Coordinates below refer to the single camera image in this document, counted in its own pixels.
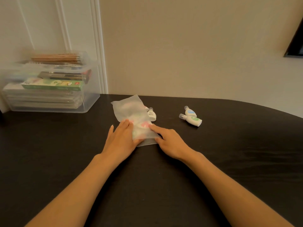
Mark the person's right hand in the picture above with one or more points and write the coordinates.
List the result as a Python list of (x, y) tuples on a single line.
[(171, 144)]

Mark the bundle of wooden pencils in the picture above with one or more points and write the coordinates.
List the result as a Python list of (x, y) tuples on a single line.
[(55, 58)]

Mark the white printed correction tape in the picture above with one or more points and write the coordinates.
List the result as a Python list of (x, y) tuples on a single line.
[(152, 115)]

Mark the green pencil box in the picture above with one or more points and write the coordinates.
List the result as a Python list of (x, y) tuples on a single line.
[(53, 84)]

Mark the black framed panel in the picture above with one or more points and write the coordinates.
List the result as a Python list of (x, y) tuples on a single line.
[(2, 115)]

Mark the clear plastic storage bin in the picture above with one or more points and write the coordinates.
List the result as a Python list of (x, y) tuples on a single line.
[(92, 99)]

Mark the person's left forearm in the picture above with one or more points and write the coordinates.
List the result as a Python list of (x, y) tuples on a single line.
[(78, 193)]

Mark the white blue correction tape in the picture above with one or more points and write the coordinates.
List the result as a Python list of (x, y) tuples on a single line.
[(190, 112)]

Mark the person's right forearm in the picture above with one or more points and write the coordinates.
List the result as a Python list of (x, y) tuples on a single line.
[(236, 191)]

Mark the white green correction tape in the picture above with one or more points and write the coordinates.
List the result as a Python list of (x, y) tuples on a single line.
[(194, 121)]

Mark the translucent plastic sheet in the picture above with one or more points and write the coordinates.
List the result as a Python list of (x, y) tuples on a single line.
[(129, 108)]

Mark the black wall television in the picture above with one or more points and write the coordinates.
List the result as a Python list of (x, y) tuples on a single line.
[(295, 43)]

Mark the person's left hand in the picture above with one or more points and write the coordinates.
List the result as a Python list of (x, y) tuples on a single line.
[(120, 141)]

